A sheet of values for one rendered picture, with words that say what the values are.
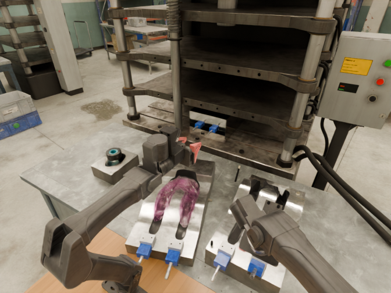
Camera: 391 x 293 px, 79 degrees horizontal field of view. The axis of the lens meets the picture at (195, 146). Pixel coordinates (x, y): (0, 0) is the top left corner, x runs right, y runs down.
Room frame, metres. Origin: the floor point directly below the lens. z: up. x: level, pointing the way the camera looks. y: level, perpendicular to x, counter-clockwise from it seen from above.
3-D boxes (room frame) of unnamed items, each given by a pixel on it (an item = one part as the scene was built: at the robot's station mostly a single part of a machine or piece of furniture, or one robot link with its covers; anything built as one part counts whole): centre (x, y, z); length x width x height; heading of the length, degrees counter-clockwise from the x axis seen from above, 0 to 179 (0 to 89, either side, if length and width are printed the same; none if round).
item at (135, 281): (0.39, 0.22, 0.90); 0.09 x 0.06 x 0.06; 57
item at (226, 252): (0.43, -0.08, 0.89); 0.13 x 0.05 x 0.05; 150
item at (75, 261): (0.39, 0.22, 1.17); 0.30 x 0.09 x 0.12; 147
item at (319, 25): (1.69, -0.21, 1.45); 1.29 x 0.82 x 0.19; 60
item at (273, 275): (0.64, -0.27, 0.87); 0.50 x 0.26 x 0.14; 150
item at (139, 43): (6.06, 1.17, 0.42); 0.60 x 0.42 x 0.33; 45
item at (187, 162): (0.61, 0.07, 1.20); 0.10 x 0.07 x 0.07; 57
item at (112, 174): (1.02, 0.44, 0.84); 0.20 x 0.15 x 0.07; 150
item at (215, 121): (1.60, -0.20, 0.87); 0.50 x 0.27 x 0.17; 150
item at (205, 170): (0.74, 0.08, 0.86); 0.50 x 0.26 x 0.11; 167
